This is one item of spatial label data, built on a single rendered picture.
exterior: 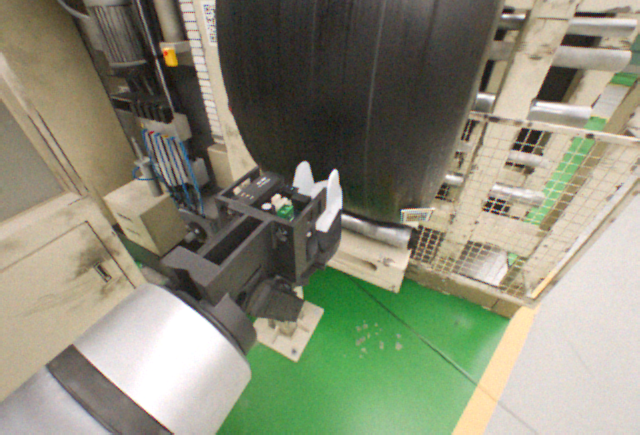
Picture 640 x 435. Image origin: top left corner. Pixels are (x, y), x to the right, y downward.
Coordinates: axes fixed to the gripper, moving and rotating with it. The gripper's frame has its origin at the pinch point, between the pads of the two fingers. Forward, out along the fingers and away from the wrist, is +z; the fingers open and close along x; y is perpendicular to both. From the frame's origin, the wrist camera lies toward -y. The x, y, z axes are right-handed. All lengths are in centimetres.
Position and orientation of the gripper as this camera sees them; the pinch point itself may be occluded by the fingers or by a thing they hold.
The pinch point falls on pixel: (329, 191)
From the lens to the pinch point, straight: 32.6
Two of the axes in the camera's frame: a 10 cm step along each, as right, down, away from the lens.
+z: 4.5, -5.3, 7.2
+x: -8.9, -2.8, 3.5
